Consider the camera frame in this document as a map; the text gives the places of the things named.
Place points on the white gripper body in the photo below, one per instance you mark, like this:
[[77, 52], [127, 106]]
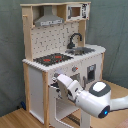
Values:
[[68, 87]]

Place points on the white toy microwave door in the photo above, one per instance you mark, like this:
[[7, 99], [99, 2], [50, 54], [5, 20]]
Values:
[[78, 11]]

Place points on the white toy oven door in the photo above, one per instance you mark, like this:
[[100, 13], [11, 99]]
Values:
[[63, 114]]

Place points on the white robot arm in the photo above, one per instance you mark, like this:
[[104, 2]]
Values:
[[96, 101]]

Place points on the wooden toy kitchen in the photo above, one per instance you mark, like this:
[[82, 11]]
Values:
[[46, 40]]

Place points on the right red stove knob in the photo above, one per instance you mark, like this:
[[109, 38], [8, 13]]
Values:
[[74, 69]]

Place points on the red stove knob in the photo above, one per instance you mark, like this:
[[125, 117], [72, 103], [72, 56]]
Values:
[[74, 69], [56, 74]]

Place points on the left red stove knob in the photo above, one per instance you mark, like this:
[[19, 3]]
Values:
[[56, 74]]

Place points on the white dishwasher door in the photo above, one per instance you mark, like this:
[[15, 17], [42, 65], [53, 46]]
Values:
[[90, 70]]

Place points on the black toy stovetop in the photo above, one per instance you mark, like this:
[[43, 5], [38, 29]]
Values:
[[52, 59]]

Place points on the grey toy sink basin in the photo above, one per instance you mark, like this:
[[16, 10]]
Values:
[[79, 51]]

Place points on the black toy faucet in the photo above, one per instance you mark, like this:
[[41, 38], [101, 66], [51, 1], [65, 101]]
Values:
[[72, 40]]

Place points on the grey toy range hood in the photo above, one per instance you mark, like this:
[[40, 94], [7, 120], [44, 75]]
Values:
[[48, 18]]

